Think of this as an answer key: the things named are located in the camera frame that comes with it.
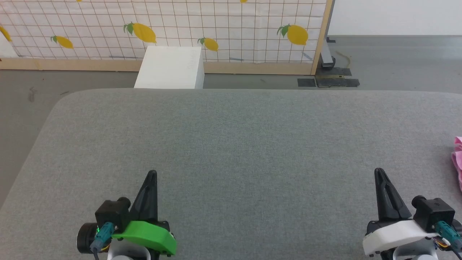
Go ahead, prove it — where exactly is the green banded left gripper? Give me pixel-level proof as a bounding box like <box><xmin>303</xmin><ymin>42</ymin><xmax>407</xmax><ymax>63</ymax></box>
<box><xmin>111</xmin><ymin>170</ymin><xmax>178</xmax><ymax>257</ymax></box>

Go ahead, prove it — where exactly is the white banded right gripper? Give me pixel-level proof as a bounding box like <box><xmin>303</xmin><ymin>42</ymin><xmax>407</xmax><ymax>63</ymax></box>
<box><xmin>362</xmin><ymin>168</ymin><xmax>440</xmax><ymax>257</ymax></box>

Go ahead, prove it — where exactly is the pink garment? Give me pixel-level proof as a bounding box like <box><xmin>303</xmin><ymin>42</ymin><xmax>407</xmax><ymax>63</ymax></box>
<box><xmin>451</xmin><ymin>136</ymin><xmax>462</xmax><ymax>192</ymax></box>

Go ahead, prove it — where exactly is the grey fabric padded platform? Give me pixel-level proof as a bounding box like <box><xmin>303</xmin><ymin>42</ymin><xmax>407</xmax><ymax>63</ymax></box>
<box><xmin>0</xmin><ymin>88</ymin><xmax>462</xmax><ymax>260</ymax></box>

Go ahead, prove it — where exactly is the long black floor mat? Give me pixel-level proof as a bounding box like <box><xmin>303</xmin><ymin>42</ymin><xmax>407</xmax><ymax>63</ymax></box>
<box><xmin>316</xmin><ymin>78</ymin><xmax>361</xmax><ymax>88</ymax></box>

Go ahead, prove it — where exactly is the white box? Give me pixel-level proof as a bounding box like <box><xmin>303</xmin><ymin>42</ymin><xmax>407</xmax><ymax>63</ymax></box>
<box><xmin>133</xmin><ymin>46</ymin><xmax>205</xmax><ymax>90</ymax></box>

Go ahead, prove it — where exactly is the grey metal stand foot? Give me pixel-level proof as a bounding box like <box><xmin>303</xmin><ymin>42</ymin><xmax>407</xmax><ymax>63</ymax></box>
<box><xmin>319</xmin><ymin>36</ymin><xmax>337</xmax><ymax>70</ymax></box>

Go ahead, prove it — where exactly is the lemon print partition screen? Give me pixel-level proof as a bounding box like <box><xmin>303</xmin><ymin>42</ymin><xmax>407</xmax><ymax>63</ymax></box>
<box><xmin>0</xmin><ymin>0</ymin><xmax>335</xmax><ymax>76</ymax></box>

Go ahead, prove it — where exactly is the left arm teal plug cable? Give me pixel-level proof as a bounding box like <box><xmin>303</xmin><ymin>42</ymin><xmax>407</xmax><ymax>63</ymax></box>
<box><xmin>90</xmin><ymin>222</ymin><xmax>116</xmax><ymax>260</ymax></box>

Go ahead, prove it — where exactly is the arm teal plug cable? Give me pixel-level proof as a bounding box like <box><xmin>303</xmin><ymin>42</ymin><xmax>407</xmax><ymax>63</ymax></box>
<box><xmin>434</xmin><ymin>221</ymin><xmax>462</xmax><ymax>254</ymax></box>
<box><xmin>90</xmin><ymin>222</ymin><xmax>116</xmax><ymax>260</ymax></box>

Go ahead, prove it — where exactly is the right arm teal plug cable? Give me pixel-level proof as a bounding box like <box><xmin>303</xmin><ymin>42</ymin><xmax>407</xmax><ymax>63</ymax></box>
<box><xmin>434</xmin><ymin>221</ymin><xmax>462</xmax><ymax>254</ymax></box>

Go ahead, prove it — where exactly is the thin yellowish floor cable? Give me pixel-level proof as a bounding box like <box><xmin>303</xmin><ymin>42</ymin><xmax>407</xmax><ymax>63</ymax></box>
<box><xmin>335</xmin><ymin>51</ymin><xmax>351</xmax><ymax>68</ymax></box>

